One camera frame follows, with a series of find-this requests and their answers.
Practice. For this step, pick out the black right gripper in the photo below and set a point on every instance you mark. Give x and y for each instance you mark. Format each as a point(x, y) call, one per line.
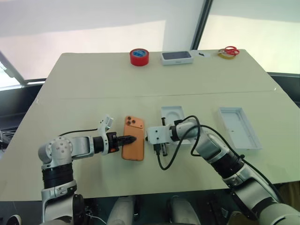
point(157, 148)

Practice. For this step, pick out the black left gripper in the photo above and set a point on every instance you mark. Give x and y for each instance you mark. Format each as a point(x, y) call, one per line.
point(113, 141)

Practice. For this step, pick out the orange phone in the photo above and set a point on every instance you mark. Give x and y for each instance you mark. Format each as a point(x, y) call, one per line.
point(133, 150)

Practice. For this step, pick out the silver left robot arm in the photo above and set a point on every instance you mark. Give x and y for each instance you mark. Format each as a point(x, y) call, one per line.
point(61, 147)

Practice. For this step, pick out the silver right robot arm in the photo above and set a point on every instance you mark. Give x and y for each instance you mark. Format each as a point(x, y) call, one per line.
point(220, 154)

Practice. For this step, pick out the white phone box base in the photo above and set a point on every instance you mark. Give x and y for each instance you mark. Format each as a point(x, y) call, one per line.
point(174, 114)

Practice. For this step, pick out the white phone box lid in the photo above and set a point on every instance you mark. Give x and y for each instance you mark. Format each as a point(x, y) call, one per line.
point(239, 131)

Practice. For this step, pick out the closed white phone box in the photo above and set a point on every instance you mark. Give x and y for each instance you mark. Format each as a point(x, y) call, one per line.
point(177, 57)

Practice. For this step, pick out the white rounded robot leg cover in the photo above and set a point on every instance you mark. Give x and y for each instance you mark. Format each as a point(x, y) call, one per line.
point(180, 211)
point(122, 211)

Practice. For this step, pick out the red tape roll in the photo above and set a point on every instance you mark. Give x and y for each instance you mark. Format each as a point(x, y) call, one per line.
point(138, 59)

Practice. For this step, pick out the dark rounded shape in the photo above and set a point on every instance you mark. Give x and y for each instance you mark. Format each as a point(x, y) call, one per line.
point(78, 207)

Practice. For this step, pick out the small black clip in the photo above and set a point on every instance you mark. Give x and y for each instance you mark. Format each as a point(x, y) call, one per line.
point(201, 54)

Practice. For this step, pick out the yellow tape roll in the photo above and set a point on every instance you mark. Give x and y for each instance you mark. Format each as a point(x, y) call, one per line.
point(222, 55)

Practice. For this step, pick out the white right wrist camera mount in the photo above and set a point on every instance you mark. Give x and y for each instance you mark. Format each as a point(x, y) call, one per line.
point(157, 134)

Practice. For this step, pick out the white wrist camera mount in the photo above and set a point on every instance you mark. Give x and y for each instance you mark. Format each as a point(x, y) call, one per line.
point(157, 134)
point(107, 122)

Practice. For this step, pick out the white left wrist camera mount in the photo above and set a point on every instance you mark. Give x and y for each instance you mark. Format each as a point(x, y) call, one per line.
point(107, 122)

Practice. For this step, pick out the dark window frame post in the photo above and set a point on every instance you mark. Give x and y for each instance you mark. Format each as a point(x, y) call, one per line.
point(201, 23)

